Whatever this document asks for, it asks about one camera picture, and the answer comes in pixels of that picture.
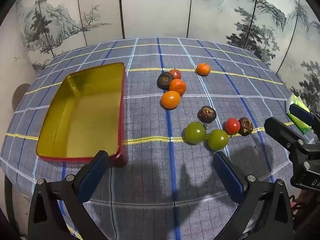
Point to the tangerine with green stem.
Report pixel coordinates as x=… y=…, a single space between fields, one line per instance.
x=203 y=69

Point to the round dark brown fruit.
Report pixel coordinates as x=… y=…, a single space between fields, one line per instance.
x=164 y=80

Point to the red tomato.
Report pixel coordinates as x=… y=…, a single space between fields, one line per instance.
x=232 y=125
x=175 y=74

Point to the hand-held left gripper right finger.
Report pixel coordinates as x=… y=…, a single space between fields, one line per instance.
x=226 y=172

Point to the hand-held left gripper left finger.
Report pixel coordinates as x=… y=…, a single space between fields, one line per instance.
x=92 y=172

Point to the pink ribbon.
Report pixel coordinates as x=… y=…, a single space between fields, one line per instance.
x=295 y=205

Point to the painted landscape folding screen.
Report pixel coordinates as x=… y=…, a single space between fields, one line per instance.
x=155 y=7

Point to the smooth yellow-orange tangerine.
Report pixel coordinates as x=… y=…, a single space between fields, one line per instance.
x=170 y=100

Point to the red and gold tin box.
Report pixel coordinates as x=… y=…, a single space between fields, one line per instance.
x=87 y=120

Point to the dark round object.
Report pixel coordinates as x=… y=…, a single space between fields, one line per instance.
x=20 y=97

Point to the blue plaid tablecloth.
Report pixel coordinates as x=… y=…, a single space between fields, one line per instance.
x=150 y=120

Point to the deep orange tangerine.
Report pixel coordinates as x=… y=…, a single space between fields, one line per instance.
x=178 y=87

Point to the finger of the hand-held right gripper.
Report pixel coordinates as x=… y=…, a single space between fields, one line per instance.
x=277 y=127
x=301 y=113

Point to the green packet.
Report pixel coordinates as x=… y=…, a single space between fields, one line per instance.
x=294 y=100

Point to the green tomato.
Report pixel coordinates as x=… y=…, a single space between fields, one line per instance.
x=218 y=140
x=195 y=133

